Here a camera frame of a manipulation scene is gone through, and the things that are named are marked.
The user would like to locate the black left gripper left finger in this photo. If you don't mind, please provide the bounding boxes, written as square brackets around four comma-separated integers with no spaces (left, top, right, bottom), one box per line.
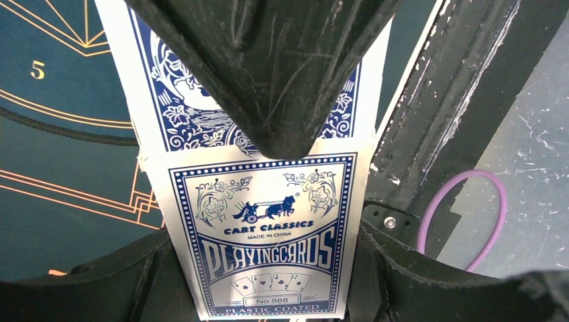
[1,229,198,321]

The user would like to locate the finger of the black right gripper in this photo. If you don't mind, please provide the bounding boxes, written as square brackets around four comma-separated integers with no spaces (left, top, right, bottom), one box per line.
[128,1,400,160]

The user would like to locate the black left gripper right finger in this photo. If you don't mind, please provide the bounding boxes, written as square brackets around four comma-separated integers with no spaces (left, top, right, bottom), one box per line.
[347,221,568,321]

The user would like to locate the blue playing card box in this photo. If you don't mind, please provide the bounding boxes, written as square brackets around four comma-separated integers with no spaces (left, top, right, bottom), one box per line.
[96,1,390,321]

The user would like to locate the dark green poker mat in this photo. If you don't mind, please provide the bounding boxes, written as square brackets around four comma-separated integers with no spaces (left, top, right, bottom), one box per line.
[0,0,439,283]

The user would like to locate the round dark poker mat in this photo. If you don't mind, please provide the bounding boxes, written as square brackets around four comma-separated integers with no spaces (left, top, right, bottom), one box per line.
[1,1,137,146]

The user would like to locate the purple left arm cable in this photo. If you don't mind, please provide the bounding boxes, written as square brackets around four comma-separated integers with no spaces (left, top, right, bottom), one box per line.
[416,168,509,273]

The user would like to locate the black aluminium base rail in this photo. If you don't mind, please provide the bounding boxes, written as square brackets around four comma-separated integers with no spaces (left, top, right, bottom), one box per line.
[364,1,568,247]

